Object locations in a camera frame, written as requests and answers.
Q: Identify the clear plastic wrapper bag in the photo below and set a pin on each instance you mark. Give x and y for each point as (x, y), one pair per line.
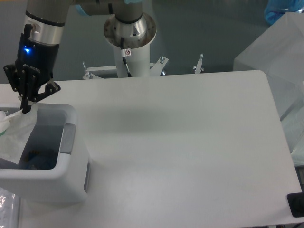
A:
(15, 130)

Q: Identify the white trash can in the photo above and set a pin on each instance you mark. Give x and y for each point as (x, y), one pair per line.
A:
(57, 129)

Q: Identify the white pedestal bracket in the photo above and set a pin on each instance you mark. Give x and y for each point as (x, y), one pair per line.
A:
(158, 68)
(100, 72)

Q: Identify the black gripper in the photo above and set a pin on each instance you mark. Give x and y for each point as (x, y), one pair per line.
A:
(33, 68)

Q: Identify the yellow blue snack packet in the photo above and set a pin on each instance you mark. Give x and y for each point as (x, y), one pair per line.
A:
(41, 160)

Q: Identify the metal clamp screw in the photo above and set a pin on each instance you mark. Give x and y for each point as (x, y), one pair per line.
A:
(198, 68)

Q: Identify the white pedestal bracket right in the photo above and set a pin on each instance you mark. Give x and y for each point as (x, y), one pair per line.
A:
(158, 68)

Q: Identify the crinkled clear plastic sheet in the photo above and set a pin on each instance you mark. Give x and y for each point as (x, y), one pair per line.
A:
(9, 209)

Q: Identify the black device at edge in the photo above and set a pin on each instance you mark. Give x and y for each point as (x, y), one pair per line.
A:
(296, 204)

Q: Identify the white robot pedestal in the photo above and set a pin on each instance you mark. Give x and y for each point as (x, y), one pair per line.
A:
(137, 59)

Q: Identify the white pedestal bracket left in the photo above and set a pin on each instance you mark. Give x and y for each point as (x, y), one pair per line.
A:
(100, 72)

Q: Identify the blue plastic bag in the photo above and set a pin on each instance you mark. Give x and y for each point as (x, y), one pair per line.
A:
(275, 9)

